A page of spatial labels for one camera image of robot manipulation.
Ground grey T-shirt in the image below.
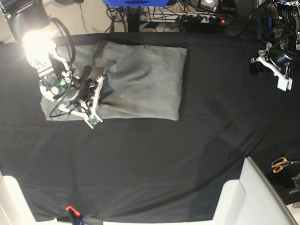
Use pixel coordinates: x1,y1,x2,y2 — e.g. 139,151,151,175
40,40,188,121

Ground orange black clamp bottom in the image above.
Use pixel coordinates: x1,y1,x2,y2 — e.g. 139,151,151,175
65,205,103,225

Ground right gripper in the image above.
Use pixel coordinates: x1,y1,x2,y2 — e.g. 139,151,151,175
63,65,115,105

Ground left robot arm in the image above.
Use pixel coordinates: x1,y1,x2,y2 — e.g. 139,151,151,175
250,0,300,79

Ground black metal bracket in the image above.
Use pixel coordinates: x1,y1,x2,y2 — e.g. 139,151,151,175
289,173,300,195

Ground orange handled scissors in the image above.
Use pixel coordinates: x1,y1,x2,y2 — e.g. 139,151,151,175
271,157,300,173

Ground white power strip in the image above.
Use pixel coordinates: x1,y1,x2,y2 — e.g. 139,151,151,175
140,12,233,26

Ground blue plastic stand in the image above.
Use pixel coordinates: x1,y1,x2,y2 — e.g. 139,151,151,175
104,0,169,7

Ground white chair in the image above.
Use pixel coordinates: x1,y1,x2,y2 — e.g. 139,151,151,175
212,157,297,225
0,174,36,225

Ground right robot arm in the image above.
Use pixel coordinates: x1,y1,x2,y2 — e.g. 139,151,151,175
0,0,105,110

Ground white chair left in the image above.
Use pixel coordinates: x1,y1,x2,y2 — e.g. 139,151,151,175
0,174,36,225

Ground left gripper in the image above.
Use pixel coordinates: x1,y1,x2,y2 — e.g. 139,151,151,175
249,43,293,75

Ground white chair right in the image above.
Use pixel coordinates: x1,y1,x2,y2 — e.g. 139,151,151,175
212,157,297,225

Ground black table cloth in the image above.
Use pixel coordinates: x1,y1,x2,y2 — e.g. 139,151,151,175
0,32,300,223

